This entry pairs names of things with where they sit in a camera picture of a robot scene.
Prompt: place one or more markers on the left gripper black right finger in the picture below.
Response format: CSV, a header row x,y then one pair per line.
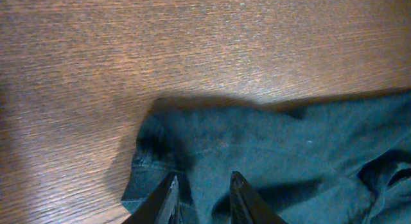
x,y
247,206

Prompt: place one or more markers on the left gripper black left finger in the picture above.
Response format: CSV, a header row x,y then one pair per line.
x,y
161,206

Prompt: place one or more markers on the black t-shirt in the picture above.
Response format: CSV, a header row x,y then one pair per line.
x,y
339,162

